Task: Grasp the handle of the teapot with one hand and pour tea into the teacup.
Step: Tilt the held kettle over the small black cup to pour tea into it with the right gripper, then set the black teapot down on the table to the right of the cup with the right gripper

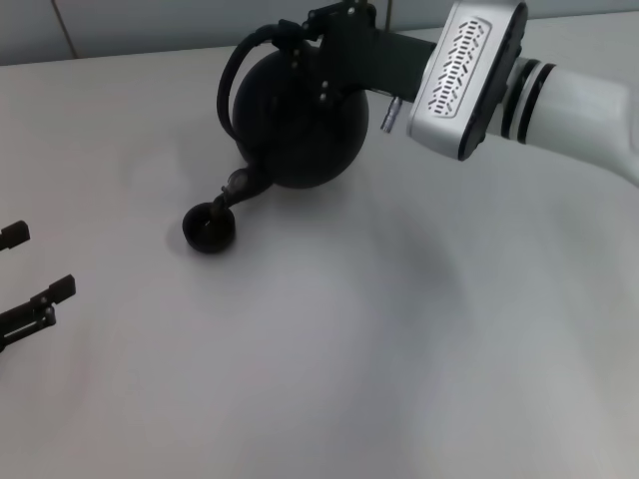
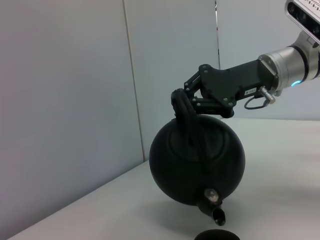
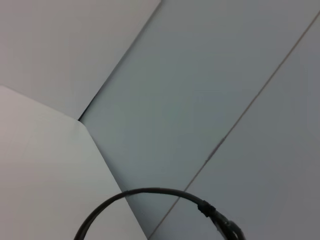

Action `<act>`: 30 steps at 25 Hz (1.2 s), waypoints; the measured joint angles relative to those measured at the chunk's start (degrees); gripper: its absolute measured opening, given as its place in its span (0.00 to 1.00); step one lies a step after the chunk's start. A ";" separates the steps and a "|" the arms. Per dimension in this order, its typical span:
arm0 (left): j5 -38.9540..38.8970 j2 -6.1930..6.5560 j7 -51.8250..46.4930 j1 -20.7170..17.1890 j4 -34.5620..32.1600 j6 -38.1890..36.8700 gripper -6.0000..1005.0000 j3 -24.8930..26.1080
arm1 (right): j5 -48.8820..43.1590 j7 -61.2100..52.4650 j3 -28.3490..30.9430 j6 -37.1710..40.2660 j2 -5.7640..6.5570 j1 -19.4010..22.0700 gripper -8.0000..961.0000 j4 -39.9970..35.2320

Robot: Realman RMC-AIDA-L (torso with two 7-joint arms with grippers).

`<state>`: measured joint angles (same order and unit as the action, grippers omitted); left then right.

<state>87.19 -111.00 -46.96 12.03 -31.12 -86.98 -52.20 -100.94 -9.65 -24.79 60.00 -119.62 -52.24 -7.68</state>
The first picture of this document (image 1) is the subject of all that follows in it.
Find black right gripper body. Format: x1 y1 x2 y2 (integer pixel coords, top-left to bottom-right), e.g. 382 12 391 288
319 22 438 109

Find grey gripper cable with plug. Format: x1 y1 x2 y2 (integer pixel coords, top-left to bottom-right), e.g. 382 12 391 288
380 97 404 134

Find silver vented right wrist box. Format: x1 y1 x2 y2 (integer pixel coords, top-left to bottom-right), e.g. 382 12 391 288
404 0 529 162

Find black round teapot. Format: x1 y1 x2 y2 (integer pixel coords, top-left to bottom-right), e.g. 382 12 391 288
212 22 371 221

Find dark brown teacup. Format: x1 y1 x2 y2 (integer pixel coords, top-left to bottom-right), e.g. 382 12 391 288
182 203 237 255

